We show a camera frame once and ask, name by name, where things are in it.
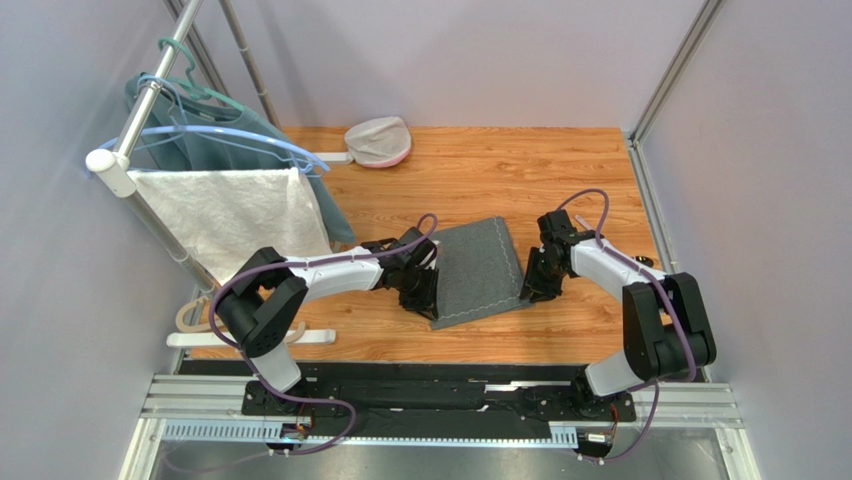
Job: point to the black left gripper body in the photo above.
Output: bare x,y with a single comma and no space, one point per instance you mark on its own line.
418,288

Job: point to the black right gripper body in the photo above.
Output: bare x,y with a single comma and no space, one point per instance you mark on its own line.
542,271

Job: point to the grey cloth napkin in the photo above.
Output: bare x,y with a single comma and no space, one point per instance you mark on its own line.
479,273

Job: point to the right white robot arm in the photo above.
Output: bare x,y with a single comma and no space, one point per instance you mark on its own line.
665,327

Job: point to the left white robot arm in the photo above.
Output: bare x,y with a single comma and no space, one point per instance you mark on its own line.
258,306

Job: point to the white mesh cap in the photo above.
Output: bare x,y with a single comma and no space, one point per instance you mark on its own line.
379,143

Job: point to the white towel on hanger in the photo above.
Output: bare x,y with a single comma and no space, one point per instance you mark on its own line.
223,217

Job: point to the white clothes rack base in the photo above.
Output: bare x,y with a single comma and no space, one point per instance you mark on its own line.
184,340

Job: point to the light blue hanger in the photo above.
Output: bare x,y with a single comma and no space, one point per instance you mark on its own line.
213,140

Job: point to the teal shirt on hanger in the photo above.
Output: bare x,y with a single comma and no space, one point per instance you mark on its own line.
220,133

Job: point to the green hanger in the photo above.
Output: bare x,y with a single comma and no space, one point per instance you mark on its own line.
195,90

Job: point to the black mounting rail plate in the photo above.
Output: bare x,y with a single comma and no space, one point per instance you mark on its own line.
436,401

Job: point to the aluminium frame rail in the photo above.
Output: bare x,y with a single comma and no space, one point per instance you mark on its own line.
213,419

